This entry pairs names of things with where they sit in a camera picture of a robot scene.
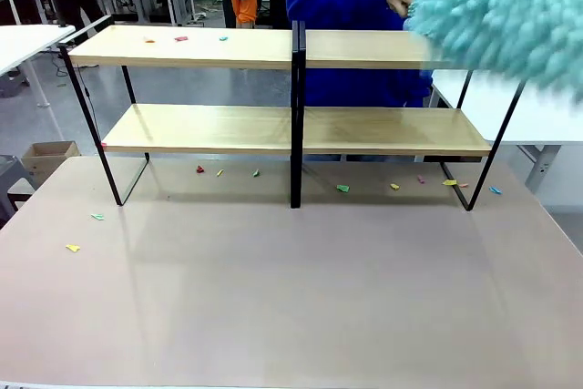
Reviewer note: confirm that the wooden shelf unit black frame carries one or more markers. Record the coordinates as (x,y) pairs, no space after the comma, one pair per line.
(182,52)
(364,127)

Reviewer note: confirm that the blue paper scrap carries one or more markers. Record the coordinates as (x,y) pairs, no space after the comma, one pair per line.
(495,190)

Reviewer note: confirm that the cardboard box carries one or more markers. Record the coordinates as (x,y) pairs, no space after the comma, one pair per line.
(45,166)

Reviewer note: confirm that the teal microfibre duster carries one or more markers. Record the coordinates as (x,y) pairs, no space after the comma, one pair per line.
(492,6)

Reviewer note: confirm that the white side table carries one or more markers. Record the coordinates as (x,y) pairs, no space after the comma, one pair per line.
(27,43)

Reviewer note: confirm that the white table grey legs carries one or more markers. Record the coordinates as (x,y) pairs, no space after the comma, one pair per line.
(537,120)

